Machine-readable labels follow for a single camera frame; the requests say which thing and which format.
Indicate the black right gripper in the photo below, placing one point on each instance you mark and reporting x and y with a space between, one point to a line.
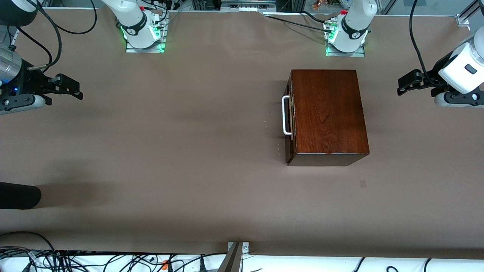
31 81

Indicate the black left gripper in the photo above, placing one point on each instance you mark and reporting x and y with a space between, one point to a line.
432 76

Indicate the dark brown wooden board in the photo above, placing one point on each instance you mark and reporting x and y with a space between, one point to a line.
284 115

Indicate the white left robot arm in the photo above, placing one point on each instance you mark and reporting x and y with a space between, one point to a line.
353 26

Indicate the dark brown wooden cabinet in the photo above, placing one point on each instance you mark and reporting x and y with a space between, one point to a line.
329 113

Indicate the black cylindrical object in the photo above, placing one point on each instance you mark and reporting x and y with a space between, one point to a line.
19 195

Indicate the grey box with white connectors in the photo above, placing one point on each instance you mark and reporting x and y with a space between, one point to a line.
247 3

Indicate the small orange object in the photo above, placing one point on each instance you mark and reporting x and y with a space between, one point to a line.
165 264

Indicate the aluminium arm base plate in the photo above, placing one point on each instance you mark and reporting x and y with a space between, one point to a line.
145 50
346 54

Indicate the aluminium frame profile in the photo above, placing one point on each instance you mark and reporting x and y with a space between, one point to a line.
465 17
16 34

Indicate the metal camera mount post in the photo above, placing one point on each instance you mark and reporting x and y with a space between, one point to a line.
232 260

